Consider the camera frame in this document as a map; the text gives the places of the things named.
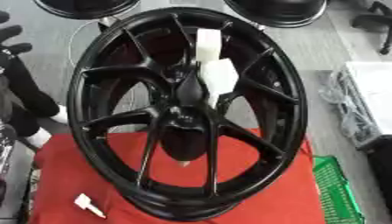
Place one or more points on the green plastic crate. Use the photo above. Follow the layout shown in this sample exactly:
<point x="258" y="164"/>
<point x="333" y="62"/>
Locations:
<point x="336" y="192"/>

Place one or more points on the white box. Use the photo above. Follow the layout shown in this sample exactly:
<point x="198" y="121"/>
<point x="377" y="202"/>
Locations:
<point x="372" y="93"/>

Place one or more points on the black spoked wheel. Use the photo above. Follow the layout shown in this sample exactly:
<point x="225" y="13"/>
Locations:
<point x="127" y="118"/>

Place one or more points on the white rounded block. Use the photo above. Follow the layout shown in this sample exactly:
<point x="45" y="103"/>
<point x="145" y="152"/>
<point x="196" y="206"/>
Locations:
<point x="39" y="137"/>

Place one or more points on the black office chair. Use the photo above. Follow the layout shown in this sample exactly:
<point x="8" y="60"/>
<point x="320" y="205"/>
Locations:
<point x="375" y="22"/>

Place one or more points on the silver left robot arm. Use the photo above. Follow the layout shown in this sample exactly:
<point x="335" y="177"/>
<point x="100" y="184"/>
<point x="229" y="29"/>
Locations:
<point x="7" y="151"/>

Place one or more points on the black bin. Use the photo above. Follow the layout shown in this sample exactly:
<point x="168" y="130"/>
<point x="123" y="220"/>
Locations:
<point x="382" y="172"/>

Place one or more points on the white pin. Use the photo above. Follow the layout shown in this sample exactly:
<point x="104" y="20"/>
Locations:
<point x="220" y="77"/>
<point x="208" y="43"/>
<point x="84" y="201"/>

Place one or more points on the black round wheel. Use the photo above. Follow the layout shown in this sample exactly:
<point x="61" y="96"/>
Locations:
<point x="278" y="11"/>
<point x="86" y="7"/>

